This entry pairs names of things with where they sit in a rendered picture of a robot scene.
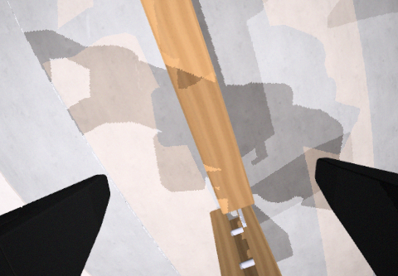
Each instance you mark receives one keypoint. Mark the brown wooden post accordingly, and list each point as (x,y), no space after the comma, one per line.
(242,251)

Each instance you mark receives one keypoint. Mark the light brown wooden board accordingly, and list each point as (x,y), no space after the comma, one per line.
(175,26)

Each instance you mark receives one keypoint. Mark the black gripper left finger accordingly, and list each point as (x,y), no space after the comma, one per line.
(53,236)

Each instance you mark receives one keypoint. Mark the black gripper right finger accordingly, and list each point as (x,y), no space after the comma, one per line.
(365,200)

